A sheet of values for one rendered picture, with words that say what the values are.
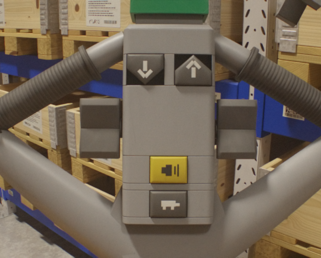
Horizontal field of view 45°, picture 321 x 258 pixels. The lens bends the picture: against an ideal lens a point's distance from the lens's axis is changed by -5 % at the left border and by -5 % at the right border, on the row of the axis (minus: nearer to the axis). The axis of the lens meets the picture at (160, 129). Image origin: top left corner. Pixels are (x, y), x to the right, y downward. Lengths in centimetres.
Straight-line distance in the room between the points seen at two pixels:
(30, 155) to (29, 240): 231
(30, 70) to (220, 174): 125
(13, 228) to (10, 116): 247
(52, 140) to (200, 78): 169
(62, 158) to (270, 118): 115
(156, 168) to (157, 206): 4
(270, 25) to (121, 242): 94
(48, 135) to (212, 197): 171
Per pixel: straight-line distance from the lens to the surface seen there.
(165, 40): 41
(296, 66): 114
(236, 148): 41
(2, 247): 270
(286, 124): 124
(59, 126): 200
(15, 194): 282
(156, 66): 40
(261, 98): 127
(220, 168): 143
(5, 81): 495
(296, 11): 50
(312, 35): 111
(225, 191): 150
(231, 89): 132
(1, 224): 296
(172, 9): 42
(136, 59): 40
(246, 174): 136
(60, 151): 204
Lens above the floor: 141
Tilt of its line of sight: 17 degrees down
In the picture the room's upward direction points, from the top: straight up
